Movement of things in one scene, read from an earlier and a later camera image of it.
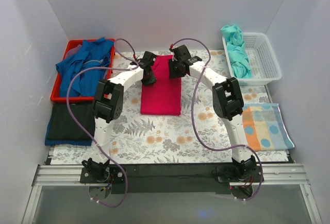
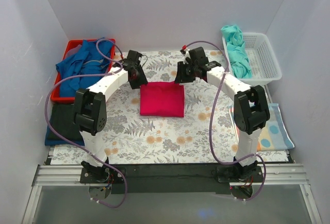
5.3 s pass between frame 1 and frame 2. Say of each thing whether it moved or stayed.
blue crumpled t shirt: stayed
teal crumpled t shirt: stayed
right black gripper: moved
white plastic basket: stayed
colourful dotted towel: stayed
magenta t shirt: moved
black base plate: stayed
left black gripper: moved
